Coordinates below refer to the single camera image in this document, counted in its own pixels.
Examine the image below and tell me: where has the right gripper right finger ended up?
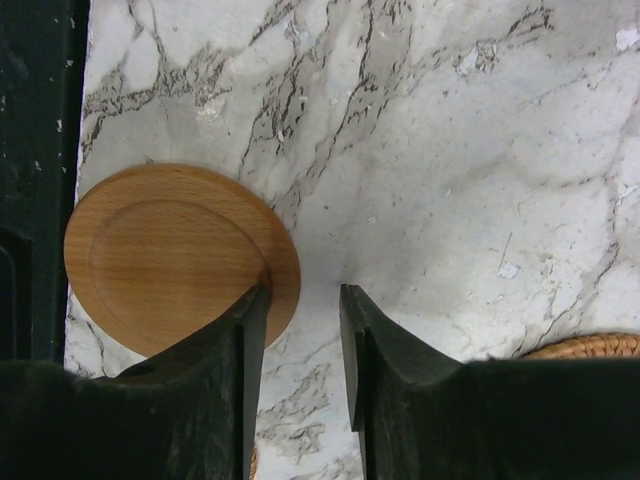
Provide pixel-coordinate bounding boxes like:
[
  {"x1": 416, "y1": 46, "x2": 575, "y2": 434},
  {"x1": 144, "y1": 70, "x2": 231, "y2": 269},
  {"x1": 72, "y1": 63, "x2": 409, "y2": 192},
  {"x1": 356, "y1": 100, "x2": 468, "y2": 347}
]
[{"x1": 340, "y1": 285, "x2": 639, "y2": 479}]

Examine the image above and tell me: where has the black front mounting rail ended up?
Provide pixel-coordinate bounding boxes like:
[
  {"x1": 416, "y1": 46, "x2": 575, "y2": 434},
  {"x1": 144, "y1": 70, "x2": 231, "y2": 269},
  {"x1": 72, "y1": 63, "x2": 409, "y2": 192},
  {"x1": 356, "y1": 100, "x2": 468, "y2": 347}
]
[{"x1": 1, "y1": 0, "x2": 90, "y2": 363}]

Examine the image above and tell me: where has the light wood grooved coaster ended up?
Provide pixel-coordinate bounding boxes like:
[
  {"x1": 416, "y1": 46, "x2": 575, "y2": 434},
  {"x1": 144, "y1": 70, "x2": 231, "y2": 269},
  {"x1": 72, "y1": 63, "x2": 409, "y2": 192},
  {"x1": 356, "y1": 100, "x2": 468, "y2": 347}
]
[{"x1": 64, "y1": 164, "x2": 301, "y2": 356}]

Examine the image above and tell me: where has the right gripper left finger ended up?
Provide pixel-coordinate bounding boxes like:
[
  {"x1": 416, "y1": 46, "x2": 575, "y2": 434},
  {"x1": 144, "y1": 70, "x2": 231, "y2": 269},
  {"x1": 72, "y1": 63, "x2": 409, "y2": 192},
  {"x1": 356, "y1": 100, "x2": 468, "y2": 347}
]
[{"x1": 1, "y1": 286, "x2": 270, "y2": 479}]

